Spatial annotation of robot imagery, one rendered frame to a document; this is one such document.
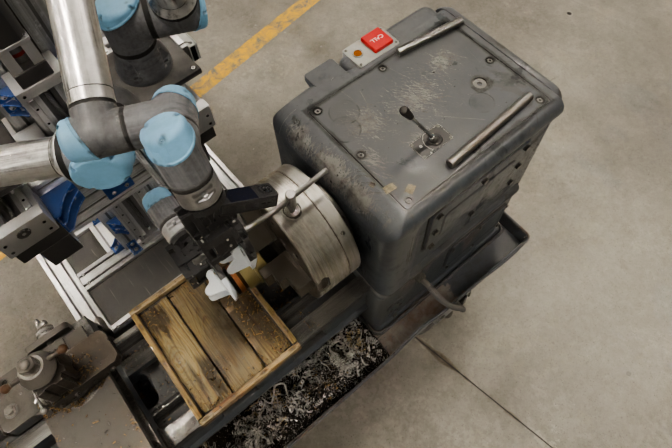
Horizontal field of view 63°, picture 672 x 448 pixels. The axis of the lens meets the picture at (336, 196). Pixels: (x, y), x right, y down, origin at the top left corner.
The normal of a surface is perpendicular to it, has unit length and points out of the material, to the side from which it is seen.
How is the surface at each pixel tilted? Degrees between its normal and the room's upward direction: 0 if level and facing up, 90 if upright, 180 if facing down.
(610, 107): 0
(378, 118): 0
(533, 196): 0
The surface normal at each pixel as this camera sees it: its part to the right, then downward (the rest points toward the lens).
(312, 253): 0.41, 0.10
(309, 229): 0.26, -0.13
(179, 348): -0.03, -0.48
